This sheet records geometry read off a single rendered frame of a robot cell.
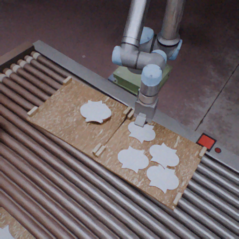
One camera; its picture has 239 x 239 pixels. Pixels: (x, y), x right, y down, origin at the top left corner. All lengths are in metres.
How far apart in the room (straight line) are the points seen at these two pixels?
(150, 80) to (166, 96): 1.79
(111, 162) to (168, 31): 0.68
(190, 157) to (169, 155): 0.10
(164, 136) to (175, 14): 0.56
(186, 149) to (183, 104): 1.48
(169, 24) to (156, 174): 0.70
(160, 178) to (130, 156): 0.17
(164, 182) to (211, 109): 1.70
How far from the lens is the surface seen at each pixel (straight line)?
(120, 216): 1.16
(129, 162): 1.23
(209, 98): 2.91
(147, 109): 1.14
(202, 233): 1.20
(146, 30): 1.51
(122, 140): 1.30
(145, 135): 1.32
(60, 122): 1.38
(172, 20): 1.36
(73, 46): 3.33
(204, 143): 1.38
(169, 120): 1.43
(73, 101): 1.46
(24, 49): 1.79
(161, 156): 1.26
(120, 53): 1.13
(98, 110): 1.36
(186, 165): 1.28
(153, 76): 1.01
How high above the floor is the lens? 2.03
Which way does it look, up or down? 53 degrees down
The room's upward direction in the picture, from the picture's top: 4 degrees clockwise
